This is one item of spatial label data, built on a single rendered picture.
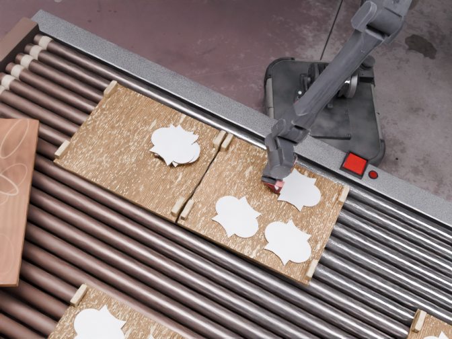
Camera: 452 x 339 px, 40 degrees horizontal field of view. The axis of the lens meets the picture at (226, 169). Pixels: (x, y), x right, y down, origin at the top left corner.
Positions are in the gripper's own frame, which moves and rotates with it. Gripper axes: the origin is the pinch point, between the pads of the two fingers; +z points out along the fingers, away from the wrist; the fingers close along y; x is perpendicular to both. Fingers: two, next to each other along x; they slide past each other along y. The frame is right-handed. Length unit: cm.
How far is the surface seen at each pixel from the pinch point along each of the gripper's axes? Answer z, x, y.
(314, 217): 4.9, -12.5, -5.9
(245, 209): -1.5, 5.6, -13.8
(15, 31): -29, 97, 9
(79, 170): -15, 53, -25
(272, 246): 1.9, -5.8, -20.7
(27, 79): -22, 86, -3
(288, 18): 79, 72, 159
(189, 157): -10.1, 26.0, -7.1
